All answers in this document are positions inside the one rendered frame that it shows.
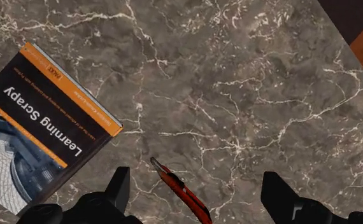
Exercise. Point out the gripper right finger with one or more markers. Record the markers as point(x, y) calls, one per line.
point(280, 198)

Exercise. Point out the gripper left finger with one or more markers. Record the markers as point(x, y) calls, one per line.
point(113, 201)

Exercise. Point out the red utility knife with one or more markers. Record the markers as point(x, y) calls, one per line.
point(181, 189)

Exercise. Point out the black and orange book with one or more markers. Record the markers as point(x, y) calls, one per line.
point(45, 124)

